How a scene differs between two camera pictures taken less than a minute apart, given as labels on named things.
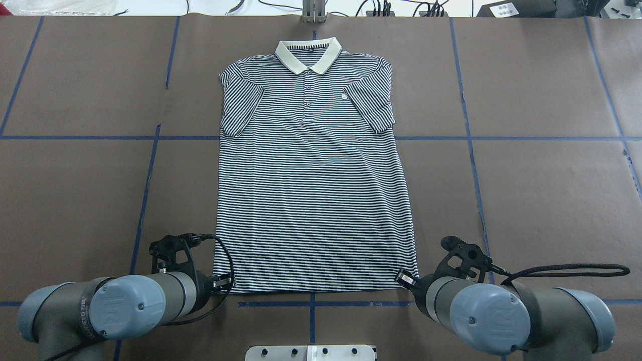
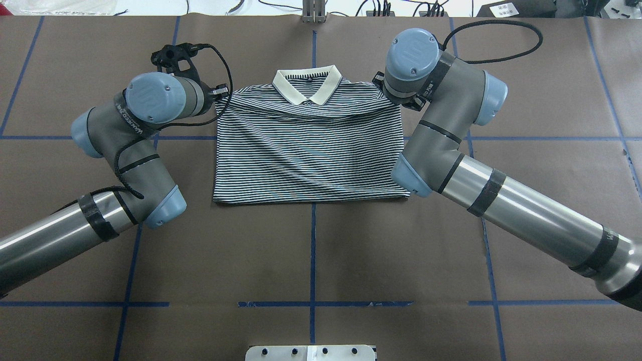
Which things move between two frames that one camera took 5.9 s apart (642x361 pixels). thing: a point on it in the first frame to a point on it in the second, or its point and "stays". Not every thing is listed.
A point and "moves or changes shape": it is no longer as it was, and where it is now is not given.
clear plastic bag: (62, 7) stays
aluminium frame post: (313, 11) stays
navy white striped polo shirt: (310, 197) moves or changes shape
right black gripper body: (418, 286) to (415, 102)
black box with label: (519, 8) stays
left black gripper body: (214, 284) to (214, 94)
